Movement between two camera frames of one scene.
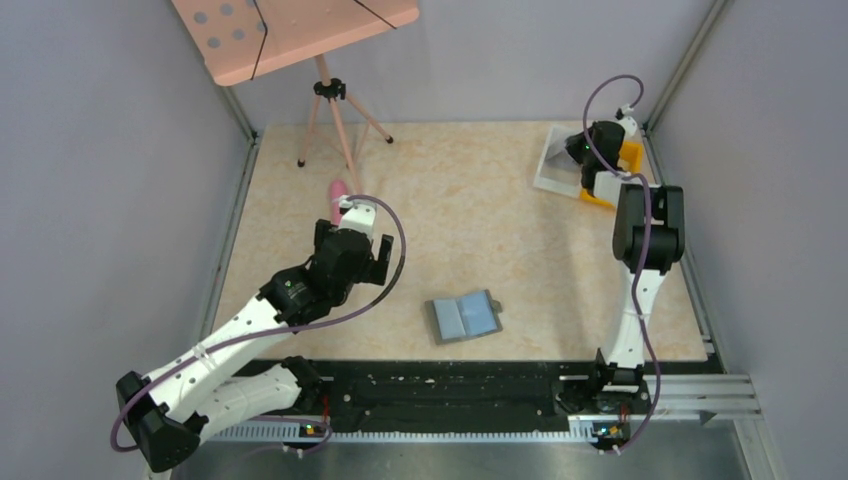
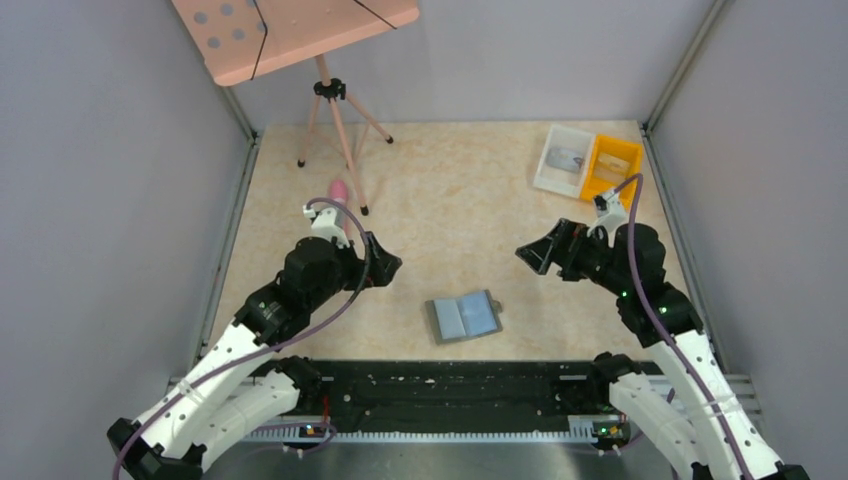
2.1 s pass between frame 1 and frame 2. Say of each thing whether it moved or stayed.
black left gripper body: stayed
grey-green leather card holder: stayed
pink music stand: stayed
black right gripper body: moved
